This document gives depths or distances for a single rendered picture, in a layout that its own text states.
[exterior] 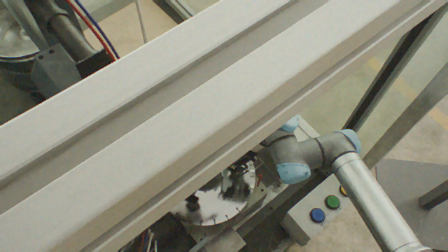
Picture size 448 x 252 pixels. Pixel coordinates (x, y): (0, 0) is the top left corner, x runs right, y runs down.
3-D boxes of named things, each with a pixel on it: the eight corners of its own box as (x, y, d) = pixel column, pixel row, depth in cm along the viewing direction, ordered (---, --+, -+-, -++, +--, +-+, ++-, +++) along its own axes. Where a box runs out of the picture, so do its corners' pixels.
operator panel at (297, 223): (333, 177, 151) (345, 162, 138) (355, 199, 148) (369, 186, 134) (279, 223, 142) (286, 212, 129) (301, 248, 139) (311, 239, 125)
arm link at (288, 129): (285, 131, 97) (273, 101, 100) (257, 150, 104) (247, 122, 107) (306, 130, 102) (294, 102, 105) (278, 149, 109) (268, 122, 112)
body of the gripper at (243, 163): (216, 169, 115) (241, 151, 107) (220, 145, 121) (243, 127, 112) (238, 179, 118) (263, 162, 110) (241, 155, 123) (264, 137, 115)
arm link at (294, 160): (329, 167, 97) (311, 127, 101) (285, 180, 95) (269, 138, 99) (320, 177, 104) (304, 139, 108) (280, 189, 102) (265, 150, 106)
